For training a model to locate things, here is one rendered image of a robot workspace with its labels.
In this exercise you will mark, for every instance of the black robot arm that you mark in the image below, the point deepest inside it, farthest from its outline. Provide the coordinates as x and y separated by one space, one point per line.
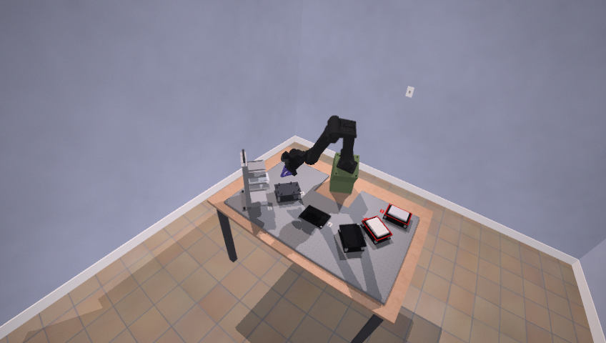
336 128

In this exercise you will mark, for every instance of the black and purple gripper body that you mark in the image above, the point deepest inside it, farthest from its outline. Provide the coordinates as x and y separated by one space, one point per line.
294 172

